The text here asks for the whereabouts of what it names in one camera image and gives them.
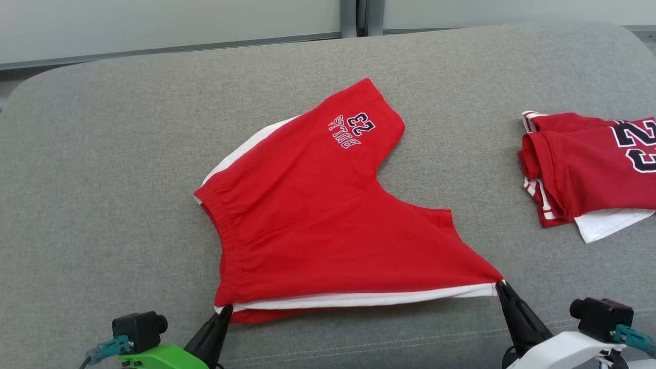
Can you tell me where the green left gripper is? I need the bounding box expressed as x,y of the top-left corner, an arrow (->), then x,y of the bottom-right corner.
117,305 -> 234,369

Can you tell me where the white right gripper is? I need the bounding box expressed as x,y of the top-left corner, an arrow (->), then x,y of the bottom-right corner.
496,280 -> 628,369

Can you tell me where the red basketball shorts white trim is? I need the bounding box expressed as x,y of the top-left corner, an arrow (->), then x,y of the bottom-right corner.
194,78 -> 505,324

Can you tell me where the red basketball jersey number 23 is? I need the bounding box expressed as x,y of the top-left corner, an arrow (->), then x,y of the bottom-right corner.
518,110 -> 656,244

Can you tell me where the right cable with teal connector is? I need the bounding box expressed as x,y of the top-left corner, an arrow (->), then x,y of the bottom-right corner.
610,324 -> 656,359

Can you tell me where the grey double partition post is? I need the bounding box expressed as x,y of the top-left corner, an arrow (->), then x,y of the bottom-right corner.
340,0 -> 386,38

